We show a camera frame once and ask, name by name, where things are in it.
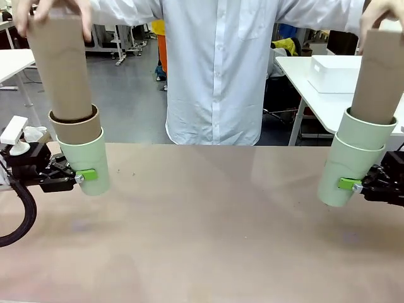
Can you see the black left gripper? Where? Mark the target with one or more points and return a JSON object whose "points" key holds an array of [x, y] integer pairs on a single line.
{"points": [[28, 164]]}

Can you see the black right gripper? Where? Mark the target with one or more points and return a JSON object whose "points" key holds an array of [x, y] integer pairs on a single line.
{"points": [[394, 176]]}

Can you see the light green cup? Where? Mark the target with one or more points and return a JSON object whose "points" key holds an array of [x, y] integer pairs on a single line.
{"points": [[91, 154], [363, 132], [341, 164]]}

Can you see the brown cup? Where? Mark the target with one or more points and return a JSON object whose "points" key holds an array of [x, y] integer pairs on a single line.
{"points": [[60, 63], [378, 79], [79, 132]]}

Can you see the white plastic basket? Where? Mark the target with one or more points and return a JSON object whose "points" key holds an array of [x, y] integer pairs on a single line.
{"points": [[334, 72]]}

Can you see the person's right forearm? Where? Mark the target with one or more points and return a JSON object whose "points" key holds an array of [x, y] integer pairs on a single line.
{"points": [[126, 9]]}

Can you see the person's left forearm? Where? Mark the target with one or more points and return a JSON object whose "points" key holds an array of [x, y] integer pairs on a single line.
{"points": [[322, 12]]}

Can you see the person's right hand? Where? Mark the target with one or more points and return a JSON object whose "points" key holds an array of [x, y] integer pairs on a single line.
{"points": [[69, 6]]}

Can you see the person's left hand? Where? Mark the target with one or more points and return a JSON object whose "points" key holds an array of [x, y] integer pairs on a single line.
{"points": [[388, 9]]}

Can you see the white crumpled cloth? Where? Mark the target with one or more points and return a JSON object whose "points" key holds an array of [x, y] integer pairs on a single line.
{"points": [[33, 132]]}

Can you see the large white table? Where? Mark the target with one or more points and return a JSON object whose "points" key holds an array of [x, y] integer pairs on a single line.
{"points": [[303, 82]]}

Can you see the small white table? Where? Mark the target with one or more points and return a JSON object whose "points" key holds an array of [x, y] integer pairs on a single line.
{"points": [[15, 63]]}

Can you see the black monitor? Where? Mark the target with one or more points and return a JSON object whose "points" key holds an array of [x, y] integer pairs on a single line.
{"points": [[342, 42]]}

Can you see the grey metal workbench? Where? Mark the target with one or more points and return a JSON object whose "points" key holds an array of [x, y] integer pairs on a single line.
{"points": [[120, 41]]}

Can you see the yellow green bag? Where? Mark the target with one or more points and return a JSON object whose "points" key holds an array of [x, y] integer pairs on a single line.
{"points": [[285, 47]]}

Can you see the mannequin yellow jacket orange pants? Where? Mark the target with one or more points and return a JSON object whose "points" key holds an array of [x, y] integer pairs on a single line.
{"points": [[162, 47]]}

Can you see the person in white shirt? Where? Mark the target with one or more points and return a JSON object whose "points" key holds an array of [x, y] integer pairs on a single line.
{"points": [[217, 72]]}

